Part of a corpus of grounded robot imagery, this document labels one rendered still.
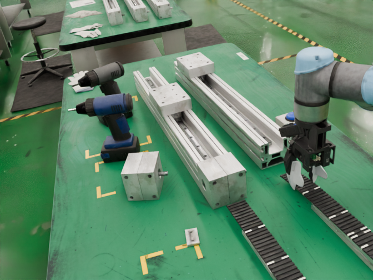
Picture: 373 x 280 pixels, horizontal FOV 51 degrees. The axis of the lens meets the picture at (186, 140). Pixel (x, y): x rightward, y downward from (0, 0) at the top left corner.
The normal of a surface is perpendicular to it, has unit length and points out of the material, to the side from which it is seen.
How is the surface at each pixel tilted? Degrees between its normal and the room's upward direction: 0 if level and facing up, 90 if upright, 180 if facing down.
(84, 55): 90
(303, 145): 1
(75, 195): 0
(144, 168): 0
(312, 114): 90
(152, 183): 90
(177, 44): 90
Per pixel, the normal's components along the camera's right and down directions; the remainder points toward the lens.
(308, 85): -0.58, 0.49
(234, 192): 0.33, 0.46
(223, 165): -0.13, -0.84
